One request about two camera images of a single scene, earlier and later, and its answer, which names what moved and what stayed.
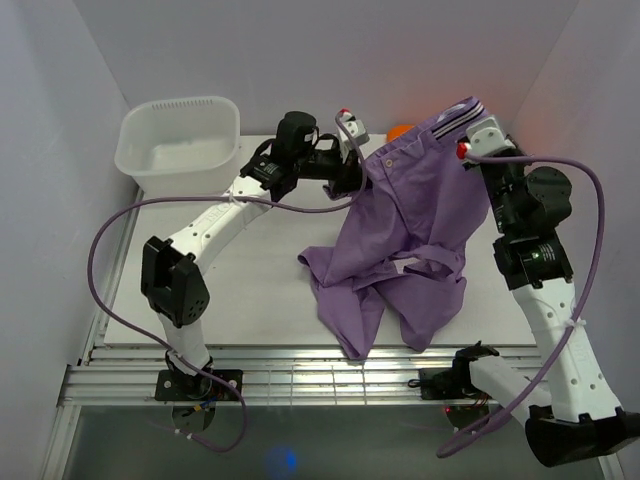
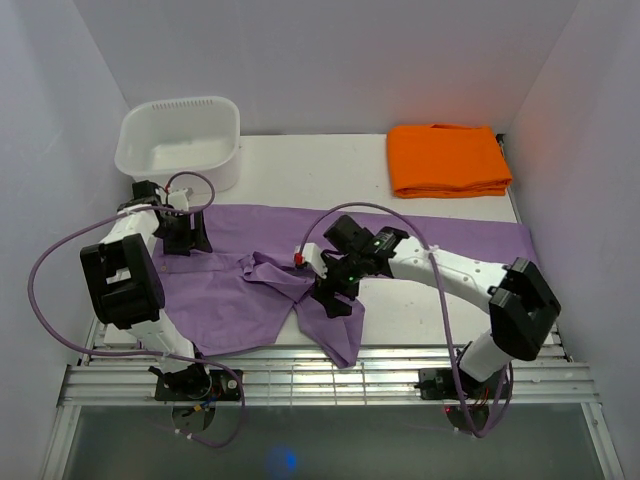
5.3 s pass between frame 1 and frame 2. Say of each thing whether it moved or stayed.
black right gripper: moved
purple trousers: moved
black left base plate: stayed
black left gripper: moved
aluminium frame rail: stayed
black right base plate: stayed
